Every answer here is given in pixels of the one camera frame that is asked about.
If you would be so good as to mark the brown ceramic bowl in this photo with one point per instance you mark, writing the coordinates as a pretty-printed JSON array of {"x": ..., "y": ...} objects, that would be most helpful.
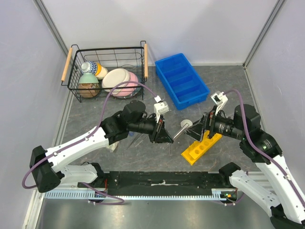
[{"x": 88, "y": 90}]

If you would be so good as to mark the mint green bowl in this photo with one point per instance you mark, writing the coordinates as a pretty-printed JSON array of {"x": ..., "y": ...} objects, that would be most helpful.
[{"x": 88, "y": 78}]

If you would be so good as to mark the cream white plate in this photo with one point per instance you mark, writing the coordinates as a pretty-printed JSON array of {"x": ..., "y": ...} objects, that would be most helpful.
[{"x": 115, "y": 77}]

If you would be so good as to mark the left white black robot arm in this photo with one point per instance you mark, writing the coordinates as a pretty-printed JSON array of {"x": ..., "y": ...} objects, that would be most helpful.
[{"x": 51, "y": 167}]

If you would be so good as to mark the black wire dish basket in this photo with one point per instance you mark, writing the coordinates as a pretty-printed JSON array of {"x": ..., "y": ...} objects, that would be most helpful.
[{"x": 132, "y": 58}]

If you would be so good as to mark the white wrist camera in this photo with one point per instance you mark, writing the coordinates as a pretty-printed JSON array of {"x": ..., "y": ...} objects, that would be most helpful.
[
  {"x": 160, "y": 109},
  {"x": 220, "y": 100}
]

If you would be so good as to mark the yellow white bowl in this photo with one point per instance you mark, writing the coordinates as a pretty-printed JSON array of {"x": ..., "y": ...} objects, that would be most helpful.
[{"x": 101, "y": 72}]

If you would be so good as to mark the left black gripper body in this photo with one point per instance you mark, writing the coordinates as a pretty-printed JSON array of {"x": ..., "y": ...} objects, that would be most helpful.
[{"x": 154, "y": 133}]

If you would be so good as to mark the yellow test tube rack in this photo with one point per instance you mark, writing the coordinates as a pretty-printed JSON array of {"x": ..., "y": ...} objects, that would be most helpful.
[{"x": 197, "y": 149}]

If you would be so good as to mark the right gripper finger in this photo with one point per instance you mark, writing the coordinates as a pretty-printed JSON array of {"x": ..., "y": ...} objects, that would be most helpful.
[
  {"x": 198, "y": 125},
  {"x": 197, "y": 135}
]

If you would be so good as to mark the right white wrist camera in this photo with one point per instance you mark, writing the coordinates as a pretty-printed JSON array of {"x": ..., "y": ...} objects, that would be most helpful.
[{"x": 220, "y": 100}]

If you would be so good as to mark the blue white patterned bowl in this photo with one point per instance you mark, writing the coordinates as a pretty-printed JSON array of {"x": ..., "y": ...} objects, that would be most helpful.
[{"x": 89, "y": 67}]

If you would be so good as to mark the pink plate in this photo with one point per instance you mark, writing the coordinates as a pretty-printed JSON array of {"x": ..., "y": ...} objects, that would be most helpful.
[{"x": 127, "y": 89}]

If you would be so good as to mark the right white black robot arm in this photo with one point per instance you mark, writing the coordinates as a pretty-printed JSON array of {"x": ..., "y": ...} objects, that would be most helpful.
[{"x": 285, "y": 204}]

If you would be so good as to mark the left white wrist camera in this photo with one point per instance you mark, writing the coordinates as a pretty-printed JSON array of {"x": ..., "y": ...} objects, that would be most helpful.
[{"x": 160, "y": 109}]

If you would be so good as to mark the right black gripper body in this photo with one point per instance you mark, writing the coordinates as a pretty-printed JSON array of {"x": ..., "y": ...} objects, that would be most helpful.
[{"x": 208, "y": 119}]

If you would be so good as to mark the blue plastic divided bin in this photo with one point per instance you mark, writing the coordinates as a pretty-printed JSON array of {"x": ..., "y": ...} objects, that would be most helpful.
[{"x": 181, "y": 81}]

